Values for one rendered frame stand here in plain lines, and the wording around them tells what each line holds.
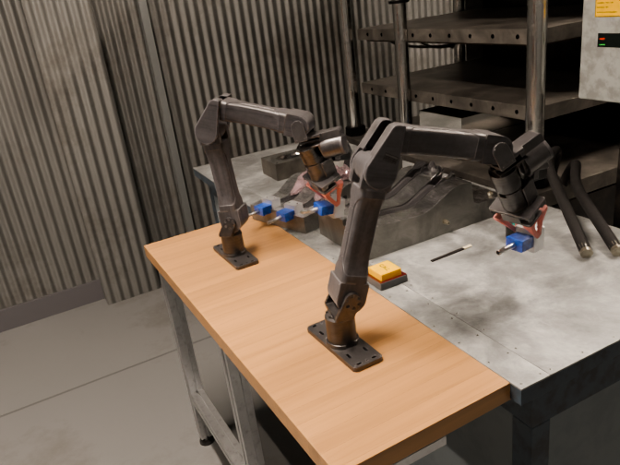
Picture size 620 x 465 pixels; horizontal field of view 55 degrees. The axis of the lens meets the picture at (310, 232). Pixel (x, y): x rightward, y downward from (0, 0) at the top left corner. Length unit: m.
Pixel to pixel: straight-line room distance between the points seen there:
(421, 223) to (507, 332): 0.50
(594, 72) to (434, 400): 1.27
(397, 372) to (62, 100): 2.43
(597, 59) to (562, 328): 0.99
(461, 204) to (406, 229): 0.20
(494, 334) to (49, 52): 2.52
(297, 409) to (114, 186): 2.38
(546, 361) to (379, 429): 0.36
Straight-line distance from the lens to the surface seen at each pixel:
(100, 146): 3.28
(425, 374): 1.18
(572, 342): 1.29
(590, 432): 1.43
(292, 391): 1.17
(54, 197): 3.42
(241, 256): 1.73
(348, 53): 2.95
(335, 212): 1.66
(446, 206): 1.73
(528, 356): 1.23
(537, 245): 1.41
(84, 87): 3.23
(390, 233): 1.63
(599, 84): 2.06
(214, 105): 1.58
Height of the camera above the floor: 1.50
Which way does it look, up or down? 22 degrees down
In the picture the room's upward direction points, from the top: 8 degrees counter-clockwise
